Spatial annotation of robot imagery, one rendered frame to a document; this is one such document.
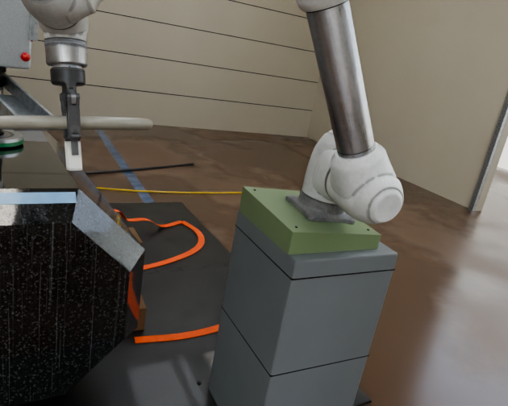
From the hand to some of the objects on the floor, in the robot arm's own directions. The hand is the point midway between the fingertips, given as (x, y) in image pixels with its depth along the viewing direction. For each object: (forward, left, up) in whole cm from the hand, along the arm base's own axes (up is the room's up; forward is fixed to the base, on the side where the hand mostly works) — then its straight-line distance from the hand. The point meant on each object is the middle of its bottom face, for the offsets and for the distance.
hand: (73, 155), depth 107 cm
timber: (-38, -77, -103) cm, 134 cm away
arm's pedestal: (-84, -1, -97) cm, 128 cm away
